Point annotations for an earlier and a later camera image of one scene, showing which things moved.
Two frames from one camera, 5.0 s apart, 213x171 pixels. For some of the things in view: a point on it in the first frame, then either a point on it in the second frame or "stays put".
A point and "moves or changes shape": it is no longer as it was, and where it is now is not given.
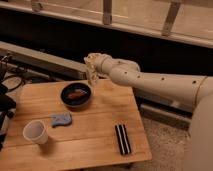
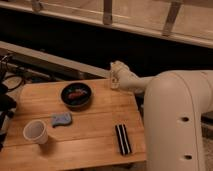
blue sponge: x=61 y=119 stays put
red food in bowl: x=76 y=95 stays put
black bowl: x=76 y=95 stays put
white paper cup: x=36 y=132 stays put
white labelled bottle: x=92 y=74 moves or changes shape
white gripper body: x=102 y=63 → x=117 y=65
